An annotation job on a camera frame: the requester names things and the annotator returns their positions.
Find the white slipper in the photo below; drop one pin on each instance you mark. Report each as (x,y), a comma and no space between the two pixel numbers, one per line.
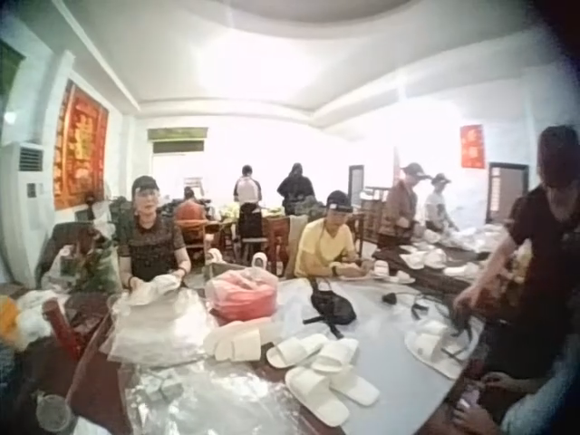
(317,395)
(292,350)
(358,389)
(337,354)

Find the large red wall hanging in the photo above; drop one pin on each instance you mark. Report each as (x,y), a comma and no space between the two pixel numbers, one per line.
(81,145)

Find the green heap of goods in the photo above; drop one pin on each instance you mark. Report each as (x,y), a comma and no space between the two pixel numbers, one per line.
(102,254)

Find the pink plastic bag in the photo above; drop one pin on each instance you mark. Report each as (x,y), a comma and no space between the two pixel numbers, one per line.
(242,294)

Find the brown wooden shelf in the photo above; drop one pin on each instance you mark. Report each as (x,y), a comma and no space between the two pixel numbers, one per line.
(374,210)

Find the clear plastic sheet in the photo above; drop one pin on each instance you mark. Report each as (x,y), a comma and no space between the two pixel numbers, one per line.
(217,403)

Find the round glass jar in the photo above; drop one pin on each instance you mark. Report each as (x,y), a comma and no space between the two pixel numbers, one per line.
(55,412)

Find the white tape roll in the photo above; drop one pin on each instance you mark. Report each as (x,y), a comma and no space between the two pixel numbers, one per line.
(214,258)
(259,260)

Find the brown wooden chair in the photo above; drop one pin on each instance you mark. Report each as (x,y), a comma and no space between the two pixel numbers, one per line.
(195,238)
(278,240)

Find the yellow and white bags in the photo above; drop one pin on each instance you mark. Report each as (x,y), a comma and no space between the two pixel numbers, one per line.
(16,317)

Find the small red wall poster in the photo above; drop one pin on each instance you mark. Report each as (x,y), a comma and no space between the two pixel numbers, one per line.
(472,147)

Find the long table with slippers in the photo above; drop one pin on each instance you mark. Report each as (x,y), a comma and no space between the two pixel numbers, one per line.
(430,263)

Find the white bagged slippers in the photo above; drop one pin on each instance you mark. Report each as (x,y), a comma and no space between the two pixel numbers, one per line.
(154,290)

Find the black waist bag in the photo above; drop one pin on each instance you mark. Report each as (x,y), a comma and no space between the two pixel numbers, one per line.
(333,306)

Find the white plastic bag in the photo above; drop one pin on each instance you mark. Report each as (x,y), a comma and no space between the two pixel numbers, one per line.
(63,267)

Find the red tube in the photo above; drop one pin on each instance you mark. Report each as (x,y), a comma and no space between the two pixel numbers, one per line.
(61,328)

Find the pile of clear plastic bags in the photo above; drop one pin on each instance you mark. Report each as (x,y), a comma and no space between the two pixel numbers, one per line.
(154,326)

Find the white standing air conditioner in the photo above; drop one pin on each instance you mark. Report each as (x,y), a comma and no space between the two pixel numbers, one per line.
(22,213)

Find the wrapped white slippers bundle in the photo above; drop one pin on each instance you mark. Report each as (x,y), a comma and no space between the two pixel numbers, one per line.
(233,342)

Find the small black box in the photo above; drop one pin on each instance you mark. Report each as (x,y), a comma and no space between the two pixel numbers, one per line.
(389,299)

